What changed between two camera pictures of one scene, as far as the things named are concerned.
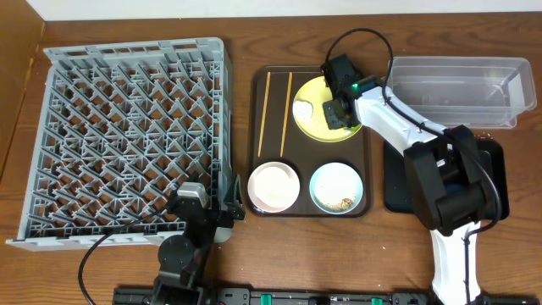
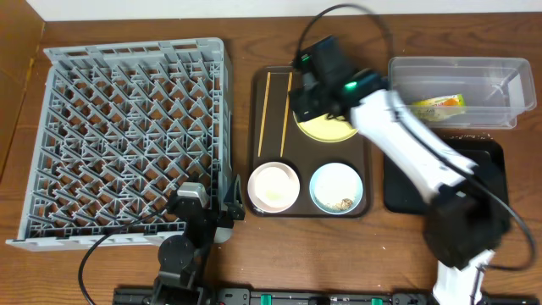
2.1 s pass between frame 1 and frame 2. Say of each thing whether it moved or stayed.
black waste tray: stayed
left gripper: stayed
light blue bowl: stayed
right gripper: moved
